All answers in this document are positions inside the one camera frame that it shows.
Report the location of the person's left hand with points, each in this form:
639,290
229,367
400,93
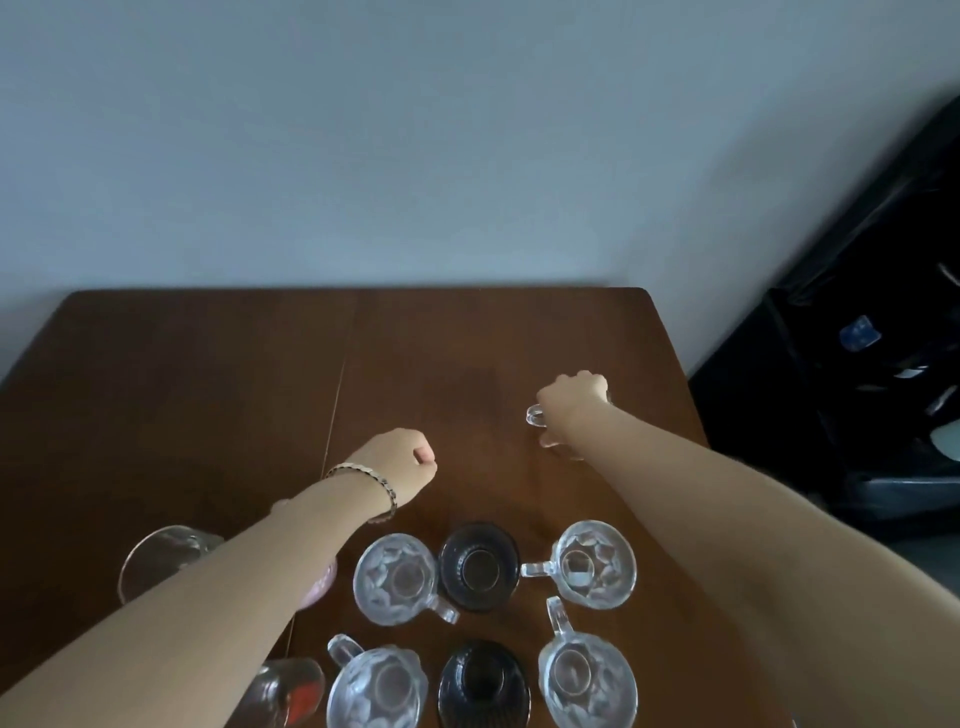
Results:
397,457

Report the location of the person's right hand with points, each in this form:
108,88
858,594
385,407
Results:
574,397

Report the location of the clear ribbed glass tumbler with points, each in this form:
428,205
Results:
478,570

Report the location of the pink ceramic mug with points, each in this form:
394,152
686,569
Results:
322,585

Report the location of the small dark ribbed glass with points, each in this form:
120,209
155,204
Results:
484,686

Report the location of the glass tumbler with red print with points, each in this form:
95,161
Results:
300,697

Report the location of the person's right forearm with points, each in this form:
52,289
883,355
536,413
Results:
750,562

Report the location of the person's left forearm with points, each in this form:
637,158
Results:
187,615

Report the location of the brown wooden table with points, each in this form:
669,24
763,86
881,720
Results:
187,375

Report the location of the black water dispenser cabinet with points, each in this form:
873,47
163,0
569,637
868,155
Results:
825,375

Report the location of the white cylindrical container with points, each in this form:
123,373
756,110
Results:
946,439

